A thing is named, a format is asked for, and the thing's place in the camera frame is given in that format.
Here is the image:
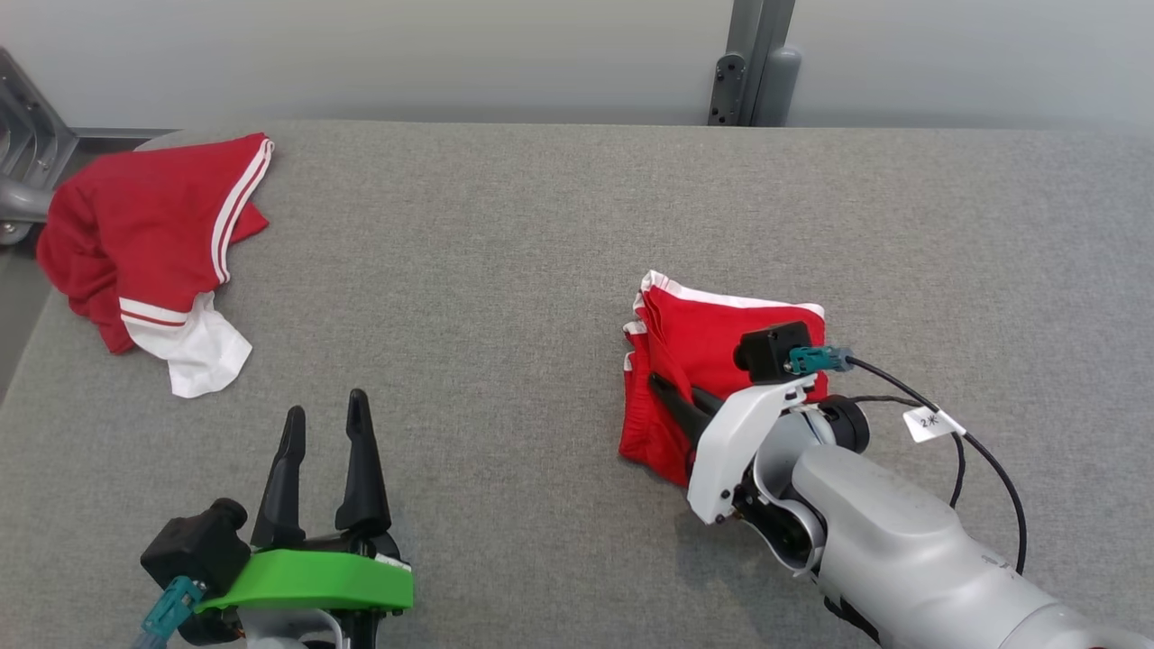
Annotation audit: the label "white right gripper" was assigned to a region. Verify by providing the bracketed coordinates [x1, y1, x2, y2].
[646, 371, 819, 526]

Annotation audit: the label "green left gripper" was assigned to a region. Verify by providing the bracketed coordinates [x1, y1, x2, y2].
[192, 388, 416, 617]

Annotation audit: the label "red garment thin white trim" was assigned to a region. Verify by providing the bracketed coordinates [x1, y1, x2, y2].
[618, 270, 829, 489]

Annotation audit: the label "red jersey white sleeves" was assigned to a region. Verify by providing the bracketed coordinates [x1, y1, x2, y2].
[36, 133, 276, 399]

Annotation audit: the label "black cable teal plug right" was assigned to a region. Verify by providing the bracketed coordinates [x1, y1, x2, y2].
[786, 344, 1030, 575]

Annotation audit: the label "black cable teal plug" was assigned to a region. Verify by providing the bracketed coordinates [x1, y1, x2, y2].
[133, 577, 209, 649]
[786, 344, 1030, 575]

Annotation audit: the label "black cable teal plug left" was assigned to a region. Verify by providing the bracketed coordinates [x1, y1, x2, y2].
[133, 577, 209, 649]

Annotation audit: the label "small white cable label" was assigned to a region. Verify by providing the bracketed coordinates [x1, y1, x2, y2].
[903, 406, 966, 444]

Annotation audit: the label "grey metal post with hinge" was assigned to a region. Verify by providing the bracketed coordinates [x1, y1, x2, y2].
[708, 0, 803, 127]

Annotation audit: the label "grey metal frame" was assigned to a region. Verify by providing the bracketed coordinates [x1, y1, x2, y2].
[0, 47, 177, 246]

